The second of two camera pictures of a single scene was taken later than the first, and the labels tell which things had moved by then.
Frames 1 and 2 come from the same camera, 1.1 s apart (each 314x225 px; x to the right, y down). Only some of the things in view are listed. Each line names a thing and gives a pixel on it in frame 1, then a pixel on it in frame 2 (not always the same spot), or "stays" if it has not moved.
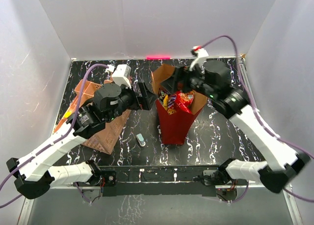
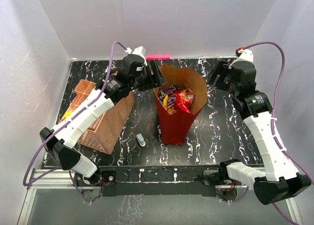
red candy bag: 185,99 stays
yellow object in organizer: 67,114 stays
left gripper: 141,102 to 154,80
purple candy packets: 167,99 stays
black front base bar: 161,180 stays
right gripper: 183,75 to 222,69
